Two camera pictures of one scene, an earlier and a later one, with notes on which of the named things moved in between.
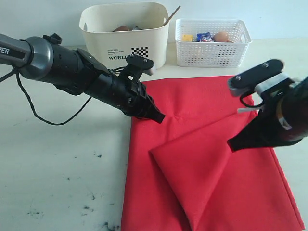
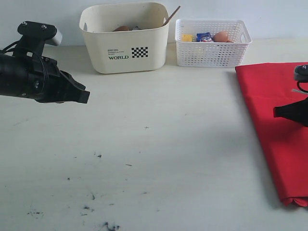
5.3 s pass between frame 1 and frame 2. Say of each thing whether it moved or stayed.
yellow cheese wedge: stayed
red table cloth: moved
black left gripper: moved
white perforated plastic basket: stayed
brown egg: stayed
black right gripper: moved
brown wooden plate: stayed
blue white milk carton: stayed
